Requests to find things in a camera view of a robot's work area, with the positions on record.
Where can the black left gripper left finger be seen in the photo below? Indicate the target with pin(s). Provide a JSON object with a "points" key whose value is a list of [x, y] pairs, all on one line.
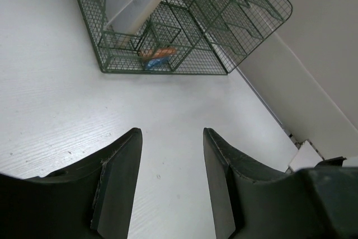
{"points": [[91, 198]]}

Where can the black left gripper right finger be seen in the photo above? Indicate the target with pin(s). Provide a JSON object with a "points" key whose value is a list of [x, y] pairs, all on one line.
{"points": [[252, 200]]}

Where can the orange capsule marker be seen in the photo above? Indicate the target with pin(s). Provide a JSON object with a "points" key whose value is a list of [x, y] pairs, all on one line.
{"points": [[157, 53]]}

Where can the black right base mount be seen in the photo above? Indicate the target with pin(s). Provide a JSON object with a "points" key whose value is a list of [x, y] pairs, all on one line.
{"points": [[336, 162]]}

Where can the green wire mesh organizer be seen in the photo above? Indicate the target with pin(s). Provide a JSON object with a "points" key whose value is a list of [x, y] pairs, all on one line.
{"points": [[212, 37]]}

